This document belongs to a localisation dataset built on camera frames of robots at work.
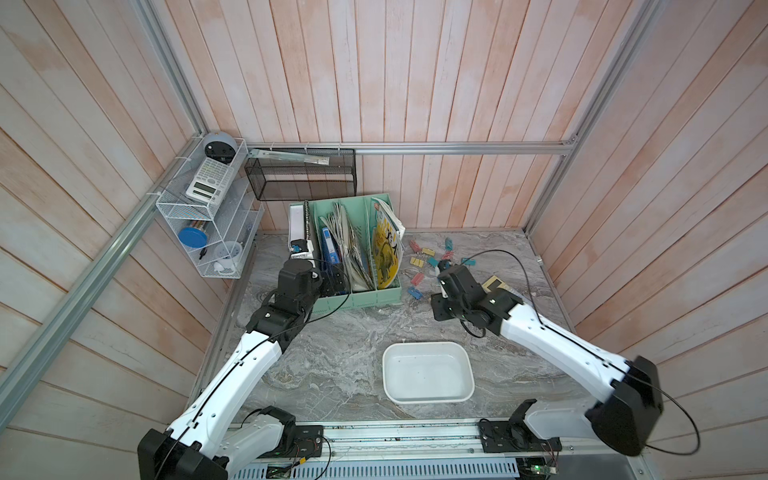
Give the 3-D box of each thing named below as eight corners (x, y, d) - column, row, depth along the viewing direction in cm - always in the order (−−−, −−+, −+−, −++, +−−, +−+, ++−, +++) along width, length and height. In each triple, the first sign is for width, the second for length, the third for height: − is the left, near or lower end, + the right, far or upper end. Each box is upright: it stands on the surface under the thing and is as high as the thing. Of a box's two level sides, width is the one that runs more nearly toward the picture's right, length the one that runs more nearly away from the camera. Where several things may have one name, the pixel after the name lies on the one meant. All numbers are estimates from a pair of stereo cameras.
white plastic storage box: (382, 404, 81) (383, 398, 76) (382, 349, 91) (382, 341, 86) (471, 404, 81) (478, 398, 76) (461, 350, 91) (466, 341, 86)
